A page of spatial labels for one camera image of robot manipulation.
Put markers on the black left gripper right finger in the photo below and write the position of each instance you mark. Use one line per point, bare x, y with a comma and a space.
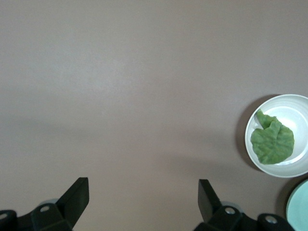
216, 216

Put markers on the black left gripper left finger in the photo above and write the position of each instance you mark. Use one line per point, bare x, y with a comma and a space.
72, 204

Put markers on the green lettuce leaf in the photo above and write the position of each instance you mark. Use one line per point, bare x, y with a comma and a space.
273, 144

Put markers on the mint green plate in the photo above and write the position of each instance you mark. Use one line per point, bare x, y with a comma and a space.
299, 211

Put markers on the pale beige plate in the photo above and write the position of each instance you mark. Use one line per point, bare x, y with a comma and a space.
288, 115

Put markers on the brown table cover sheet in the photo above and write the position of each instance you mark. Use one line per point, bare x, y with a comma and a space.
120, 72

